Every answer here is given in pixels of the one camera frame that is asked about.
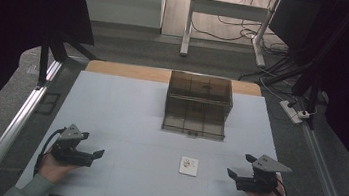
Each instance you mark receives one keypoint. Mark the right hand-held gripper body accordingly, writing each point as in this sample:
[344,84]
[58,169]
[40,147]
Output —
[261,184]

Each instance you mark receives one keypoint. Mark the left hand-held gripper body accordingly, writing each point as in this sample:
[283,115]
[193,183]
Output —
[69,155]

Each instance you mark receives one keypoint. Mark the small white card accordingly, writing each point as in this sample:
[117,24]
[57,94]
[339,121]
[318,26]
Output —
[188,166]

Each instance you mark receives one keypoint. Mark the transparent brown drawer box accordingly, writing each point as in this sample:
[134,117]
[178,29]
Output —
[197,111]

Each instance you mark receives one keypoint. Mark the person's left hand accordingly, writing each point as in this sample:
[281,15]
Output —
[53,169]

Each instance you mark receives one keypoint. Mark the pale grey table mat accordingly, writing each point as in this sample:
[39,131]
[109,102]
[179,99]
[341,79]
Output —
[132,123]

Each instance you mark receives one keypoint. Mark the white power strip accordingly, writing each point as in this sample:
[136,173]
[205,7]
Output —
[291,111]

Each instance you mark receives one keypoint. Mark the black metal stand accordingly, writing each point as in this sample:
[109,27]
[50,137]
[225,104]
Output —
[312,78]
[50,52]

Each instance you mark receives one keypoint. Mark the white desk frame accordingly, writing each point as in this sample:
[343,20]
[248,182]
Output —
[227,8]

